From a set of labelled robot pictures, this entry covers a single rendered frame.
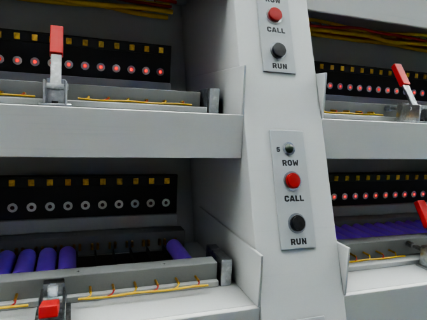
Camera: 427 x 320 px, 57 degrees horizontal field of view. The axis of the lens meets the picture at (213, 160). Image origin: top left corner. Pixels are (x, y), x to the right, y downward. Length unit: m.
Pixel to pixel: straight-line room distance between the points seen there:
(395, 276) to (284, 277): 0.16
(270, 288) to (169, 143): 0.17
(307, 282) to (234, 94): 0.21
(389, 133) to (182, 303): 0.31
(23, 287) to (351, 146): 0.37
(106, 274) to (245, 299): 0.13
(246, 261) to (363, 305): 0.13
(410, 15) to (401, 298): 0.37
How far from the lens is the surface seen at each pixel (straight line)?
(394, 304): 0.49
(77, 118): 0.37
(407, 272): 0.54
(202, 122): 0.39
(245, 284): 0.41
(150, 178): 0.52
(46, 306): 0.30
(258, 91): 0.42
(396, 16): 0.61
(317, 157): 0.44
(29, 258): 0.46
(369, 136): 0.50
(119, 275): 0.40
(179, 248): 0.47
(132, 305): 0.39
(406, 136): 0.53
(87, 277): 0.40
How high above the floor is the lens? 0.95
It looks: 11 degrees up
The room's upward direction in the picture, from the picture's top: 4 degrees counter-clockwise
